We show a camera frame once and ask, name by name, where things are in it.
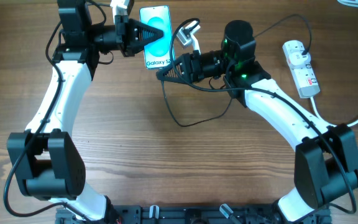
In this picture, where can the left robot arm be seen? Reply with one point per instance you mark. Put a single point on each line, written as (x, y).
(45, 162)

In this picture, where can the white USB charger plug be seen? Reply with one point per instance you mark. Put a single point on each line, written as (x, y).
(297, 59)

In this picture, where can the white power strip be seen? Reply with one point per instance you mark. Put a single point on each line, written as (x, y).
(304, 77)

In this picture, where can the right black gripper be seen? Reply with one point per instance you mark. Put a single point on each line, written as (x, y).
(190, 63)

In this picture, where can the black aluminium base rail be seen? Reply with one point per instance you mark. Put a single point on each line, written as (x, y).
(248, 214)

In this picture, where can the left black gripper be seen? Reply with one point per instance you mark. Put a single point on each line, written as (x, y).
(127, 35)

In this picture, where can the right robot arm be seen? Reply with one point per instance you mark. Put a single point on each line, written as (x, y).
(326, 155)

